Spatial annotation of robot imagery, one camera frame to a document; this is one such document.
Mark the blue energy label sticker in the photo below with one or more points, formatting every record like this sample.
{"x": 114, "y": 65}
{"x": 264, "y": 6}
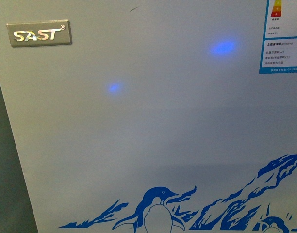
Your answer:
{"x": 279, "y": 46}

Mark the white blue chest freezer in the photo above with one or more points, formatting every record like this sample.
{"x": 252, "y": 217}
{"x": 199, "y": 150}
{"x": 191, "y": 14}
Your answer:
{"x": 150, "y": 93}

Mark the silver SAST logo plate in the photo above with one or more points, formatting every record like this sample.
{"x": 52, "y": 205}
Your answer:
{"x": 36, "y": 34}

